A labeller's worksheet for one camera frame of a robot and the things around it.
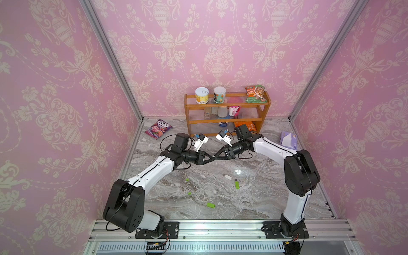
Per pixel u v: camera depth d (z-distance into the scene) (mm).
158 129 1102
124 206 422
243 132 761
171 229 743
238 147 768
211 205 818
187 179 898
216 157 787
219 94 852
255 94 876
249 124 1115
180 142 661
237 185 893
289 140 998
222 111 992
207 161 763
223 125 1124
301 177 493
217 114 1019
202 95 856
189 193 849
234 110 970
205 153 746
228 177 917
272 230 731
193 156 721
